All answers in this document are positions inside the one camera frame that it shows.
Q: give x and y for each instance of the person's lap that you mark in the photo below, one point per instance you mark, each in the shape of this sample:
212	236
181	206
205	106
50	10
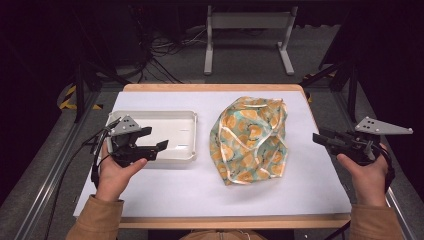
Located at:
223	235

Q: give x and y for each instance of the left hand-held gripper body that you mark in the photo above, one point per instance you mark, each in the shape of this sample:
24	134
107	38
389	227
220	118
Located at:
128	151

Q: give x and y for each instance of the white table sheet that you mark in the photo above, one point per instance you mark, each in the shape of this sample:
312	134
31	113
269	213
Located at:
186	190

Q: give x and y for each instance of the person's right hand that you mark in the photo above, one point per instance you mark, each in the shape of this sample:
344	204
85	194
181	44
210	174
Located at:
368	181

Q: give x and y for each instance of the white metal stand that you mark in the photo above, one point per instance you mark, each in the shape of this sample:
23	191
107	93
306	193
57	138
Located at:
248	20

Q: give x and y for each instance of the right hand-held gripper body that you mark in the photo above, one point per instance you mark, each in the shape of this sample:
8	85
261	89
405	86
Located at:
363	140

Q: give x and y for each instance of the yellow black hazard tape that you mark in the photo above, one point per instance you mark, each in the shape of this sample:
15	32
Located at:
68	100

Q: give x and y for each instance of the white plastic tray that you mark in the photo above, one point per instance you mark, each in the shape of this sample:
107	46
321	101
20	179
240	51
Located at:
173	133

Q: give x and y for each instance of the orange print cloth bag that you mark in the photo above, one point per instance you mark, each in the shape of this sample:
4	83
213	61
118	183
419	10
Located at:
248	140

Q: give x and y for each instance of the black metal stand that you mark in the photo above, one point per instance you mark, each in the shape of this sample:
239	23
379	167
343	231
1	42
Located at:
80	86
350	83

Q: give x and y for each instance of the person's left hand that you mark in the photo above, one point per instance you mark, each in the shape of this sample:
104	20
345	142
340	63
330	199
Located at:
115	176

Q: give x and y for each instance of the aluminium rail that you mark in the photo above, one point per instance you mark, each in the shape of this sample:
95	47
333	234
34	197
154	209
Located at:
398	210
50	186

